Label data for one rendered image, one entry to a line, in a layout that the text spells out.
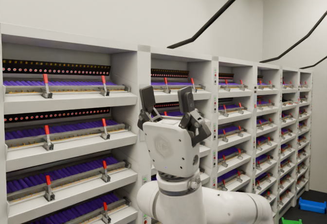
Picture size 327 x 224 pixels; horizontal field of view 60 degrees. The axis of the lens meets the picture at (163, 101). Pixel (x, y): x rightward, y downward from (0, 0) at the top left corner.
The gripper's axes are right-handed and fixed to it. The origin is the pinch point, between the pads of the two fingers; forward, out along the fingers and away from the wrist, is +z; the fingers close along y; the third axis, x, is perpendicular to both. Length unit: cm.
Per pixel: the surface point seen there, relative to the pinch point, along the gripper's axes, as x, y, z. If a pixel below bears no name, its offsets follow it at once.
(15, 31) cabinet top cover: 4, 65, 18
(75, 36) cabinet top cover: 26, 66, 13
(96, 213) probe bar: 20, 73, -65
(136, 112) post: 51, 68, -26
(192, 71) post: 124, 85, -21
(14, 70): 6, 82, 5
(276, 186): 231, 75, -170
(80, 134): 21, 73, -27
